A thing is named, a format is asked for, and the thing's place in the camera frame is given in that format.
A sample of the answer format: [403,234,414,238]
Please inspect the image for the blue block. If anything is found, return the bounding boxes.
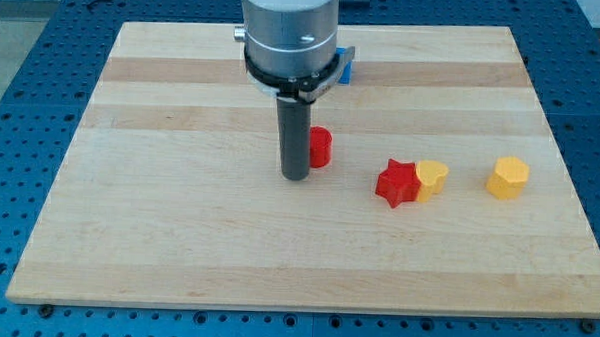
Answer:
[336,46,355,85]

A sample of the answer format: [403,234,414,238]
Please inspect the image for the yellow heart block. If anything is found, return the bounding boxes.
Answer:
[416,160,449,203]

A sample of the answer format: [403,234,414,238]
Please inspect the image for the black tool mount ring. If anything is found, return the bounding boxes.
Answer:
[243,48,341,103]

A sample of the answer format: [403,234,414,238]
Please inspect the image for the yellow hexagon block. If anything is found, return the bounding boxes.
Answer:
[485,156,530,200]

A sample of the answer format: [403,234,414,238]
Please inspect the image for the red circle block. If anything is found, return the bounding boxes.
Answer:
[309,126,333,168]

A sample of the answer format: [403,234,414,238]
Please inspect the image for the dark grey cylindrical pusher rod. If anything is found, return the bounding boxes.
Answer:
[276,100,311,181]

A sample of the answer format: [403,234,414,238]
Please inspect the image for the wooden board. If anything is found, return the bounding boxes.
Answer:
[6,22,600,318]

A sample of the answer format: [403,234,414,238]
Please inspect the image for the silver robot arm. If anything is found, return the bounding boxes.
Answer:
[234,0,355,181]

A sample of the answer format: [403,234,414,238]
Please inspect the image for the red star block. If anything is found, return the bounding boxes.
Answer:
[375,159,422,209]

